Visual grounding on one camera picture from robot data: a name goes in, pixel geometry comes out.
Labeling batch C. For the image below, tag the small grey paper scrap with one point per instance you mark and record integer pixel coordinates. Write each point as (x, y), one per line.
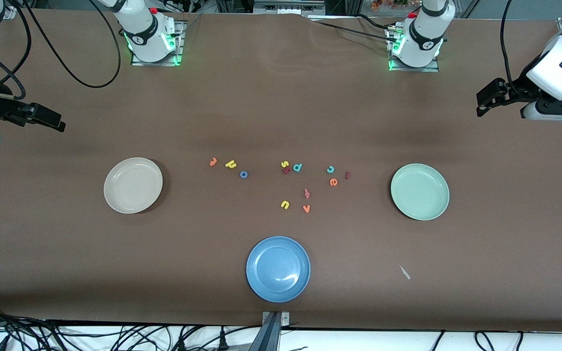
(405, 272)

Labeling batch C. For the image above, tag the grey metal frame piece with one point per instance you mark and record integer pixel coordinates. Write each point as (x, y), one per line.
(286, 7)

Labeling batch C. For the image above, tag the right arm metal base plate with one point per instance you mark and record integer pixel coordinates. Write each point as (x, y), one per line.
(181, 48)

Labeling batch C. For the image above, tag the grey metal camera mount bracket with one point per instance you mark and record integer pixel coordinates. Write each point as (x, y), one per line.
(271, 336)

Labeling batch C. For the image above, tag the teal foam letter p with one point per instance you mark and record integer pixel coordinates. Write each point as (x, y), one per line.
(300, 166)

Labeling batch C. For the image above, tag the brown table cover sheet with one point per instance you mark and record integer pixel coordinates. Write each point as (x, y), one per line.
(281, 97)

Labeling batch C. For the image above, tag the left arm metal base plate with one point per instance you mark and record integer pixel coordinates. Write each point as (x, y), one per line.
(432, 69)

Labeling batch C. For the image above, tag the light green plate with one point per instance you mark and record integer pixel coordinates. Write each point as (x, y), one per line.
(420, 192)

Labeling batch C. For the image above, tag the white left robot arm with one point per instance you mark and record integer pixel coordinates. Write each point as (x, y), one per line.
(422, 39)

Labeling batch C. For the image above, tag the black power plug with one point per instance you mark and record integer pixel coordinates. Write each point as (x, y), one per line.
(222, 341)
(181, 344)

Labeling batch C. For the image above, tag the yellow foam letter h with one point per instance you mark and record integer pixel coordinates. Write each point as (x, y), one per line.
(228, 164)

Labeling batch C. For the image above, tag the beige brown plate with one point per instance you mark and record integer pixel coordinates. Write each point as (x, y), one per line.
(133, 185)

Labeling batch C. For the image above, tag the aluminium corner bracket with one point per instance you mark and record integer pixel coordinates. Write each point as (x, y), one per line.
(11, 12)

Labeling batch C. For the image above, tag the blue plate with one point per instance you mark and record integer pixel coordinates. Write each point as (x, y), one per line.
(278, 269)

